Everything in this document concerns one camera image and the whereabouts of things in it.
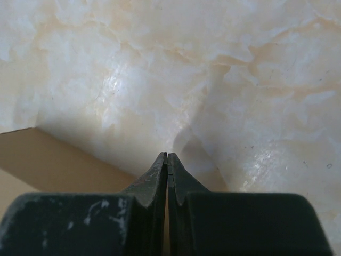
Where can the cardboard box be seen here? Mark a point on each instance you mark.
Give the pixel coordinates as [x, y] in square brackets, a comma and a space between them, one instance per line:
[34, 161]

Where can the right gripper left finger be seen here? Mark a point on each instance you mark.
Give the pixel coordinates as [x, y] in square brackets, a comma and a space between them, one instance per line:
[130, 222]

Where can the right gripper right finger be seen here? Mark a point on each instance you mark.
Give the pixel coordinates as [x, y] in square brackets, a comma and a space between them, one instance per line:
[202, 222]

